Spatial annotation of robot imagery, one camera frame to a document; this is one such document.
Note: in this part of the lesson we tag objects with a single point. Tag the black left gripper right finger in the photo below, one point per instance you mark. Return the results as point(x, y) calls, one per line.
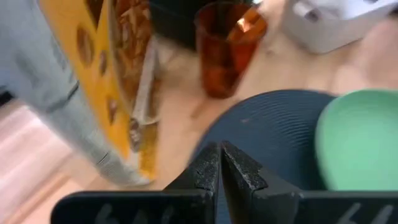
point(264, 202)

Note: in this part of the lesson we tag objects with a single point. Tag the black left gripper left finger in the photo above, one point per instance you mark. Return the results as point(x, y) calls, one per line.
point(186, 202)

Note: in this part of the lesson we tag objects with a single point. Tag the person's forearm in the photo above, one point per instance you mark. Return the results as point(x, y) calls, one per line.
point(34, 62)

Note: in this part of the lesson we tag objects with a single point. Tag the dark round woven placemat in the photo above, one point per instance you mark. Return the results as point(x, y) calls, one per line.
point(280, 130)

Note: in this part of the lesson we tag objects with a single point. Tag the green plate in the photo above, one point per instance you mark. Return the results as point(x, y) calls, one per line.
point(357, 140)

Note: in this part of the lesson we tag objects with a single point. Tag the orange faceted plastic cup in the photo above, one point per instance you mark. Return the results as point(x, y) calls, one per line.
point(224, 62)

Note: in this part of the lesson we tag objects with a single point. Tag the black four-slot toaster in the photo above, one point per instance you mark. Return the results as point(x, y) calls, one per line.
point(174, 21)

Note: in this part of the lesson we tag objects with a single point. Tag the white plastic bin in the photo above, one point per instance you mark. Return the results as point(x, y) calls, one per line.
point(326, 28)

